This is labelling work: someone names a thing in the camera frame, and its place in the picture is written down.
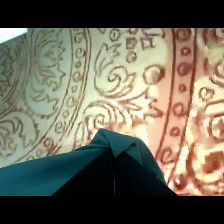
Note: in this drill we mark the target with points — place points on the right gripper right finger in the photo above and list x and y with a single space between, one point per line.
136 181

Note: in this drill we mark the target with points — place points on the teal shirt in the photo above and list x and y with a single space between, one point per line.
50 170

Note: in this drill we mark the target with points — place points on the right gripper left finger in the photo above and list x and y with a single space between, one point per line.
96 180

